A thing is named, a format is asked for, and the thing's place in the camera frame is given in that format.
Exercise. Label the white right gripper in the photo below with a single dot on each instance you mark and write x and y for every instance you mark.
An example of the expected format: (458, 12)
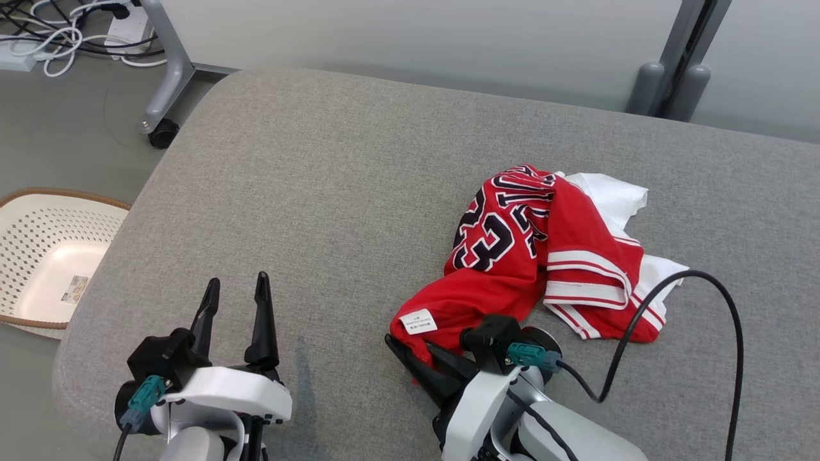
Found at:
(477, 410)

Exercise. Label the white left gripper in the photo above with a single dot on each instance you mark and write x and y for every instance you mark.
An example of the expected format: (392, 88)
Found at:
(230, 390)

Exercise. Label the red basketball jersey number 23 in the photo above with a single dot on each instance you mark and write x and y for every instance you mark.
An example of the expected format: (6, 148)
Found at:
(576, 237)

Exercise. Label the white perforated laundry basket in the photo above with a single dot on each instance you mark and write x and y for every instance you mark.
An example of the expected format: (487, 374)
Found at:
(45, 269)

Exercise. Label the black caster wheel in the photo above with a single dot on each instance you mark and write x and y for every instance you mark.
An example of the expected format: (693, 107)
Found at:
(164, 133)

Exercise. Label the grey desk leg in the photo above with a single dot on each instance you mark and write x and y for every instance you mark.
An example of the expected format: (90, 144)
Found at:
(170, 70)

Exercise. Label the white power strip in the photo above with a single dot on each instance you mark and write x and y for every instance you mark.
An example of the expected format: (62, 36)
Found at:
(16, 59)
(128, 32)

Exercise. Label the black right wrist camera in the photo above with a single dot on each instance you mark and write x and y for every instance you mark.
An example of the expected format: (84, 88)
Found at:
(490, 339)

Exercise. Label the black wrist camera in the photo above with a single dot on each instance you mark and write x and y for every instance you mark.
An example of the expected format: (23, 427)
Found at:
(490, 339)
(163, 355)

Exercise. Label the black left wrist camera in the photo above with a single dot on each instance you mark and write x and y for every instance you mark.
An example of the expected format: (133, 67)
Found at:
(163, 355)

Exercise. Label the teal right camera connector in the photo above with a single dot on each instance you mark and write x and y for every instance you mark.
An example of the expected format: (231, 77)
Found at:
(532, 356)

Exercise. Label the teal camera connector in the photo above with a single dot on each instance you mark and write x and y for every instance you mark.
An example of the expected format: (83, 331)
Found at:
(532, 356)
(144, 400)

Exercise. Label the teal left camera connector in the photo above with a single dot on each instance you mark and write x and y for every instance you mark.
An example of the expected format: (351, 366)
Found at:
(144, 400)

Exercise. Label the grey cylindrical post foot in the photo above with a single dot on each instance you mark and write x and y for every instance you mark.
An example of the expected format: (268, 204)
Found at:
(646, 89)
(688, 93)

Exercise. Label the grey metal partition post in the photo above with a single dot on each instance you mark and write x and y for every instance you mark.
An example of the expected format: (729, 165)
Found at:
(695, 38)

